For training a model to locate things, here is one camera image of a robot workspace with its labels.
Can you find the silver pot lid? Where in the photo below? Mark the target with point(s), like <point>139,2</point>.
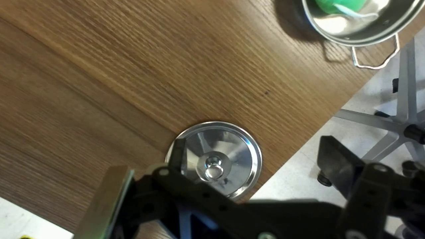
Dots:
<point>235,150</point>

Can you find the green soft toy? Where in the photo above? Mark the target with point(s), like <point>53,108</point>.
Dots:
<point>337,6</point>

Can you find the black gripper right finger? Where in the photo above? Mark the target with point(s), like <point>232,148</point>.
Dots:
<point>377,200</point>

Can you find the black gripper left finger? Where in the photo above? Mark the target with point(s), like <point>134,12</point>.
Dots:
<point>147,200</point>

